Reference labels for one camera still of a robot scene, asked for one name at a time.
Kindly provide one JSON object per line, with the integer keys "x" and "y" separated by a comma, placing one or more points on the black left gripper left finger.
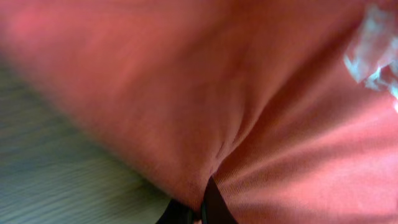
{"x": 176, "y": 213}

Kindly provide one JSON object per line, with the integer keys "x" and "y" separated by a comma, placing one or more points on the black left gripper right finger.
{"x": 214, "y": 209}

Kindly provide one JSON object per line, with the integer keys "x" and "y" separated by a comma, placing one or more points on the orange printed t-shirt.
{"x": 290, "y": 106}

